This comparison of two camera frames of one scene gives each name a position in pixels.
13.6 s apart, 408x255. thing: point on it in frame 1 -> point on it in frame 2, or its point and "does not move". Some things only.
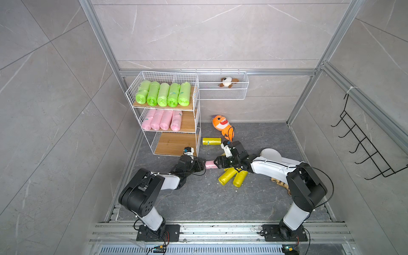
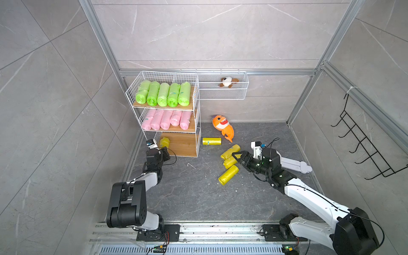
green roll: x=152 y=96 does not move
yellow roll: x=227 y=175 does not move
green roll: x=142 y=93 does not move
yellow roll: x=240 y=178 -> x=164 y=142
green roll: x=173 y=93 does not move
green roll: x=162 y=98 does not move
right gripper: x=220 y=162 -> x=246 y=155
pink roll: x=210 y=164 -> x=185 y=119
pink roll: x=167 y=115 does not move
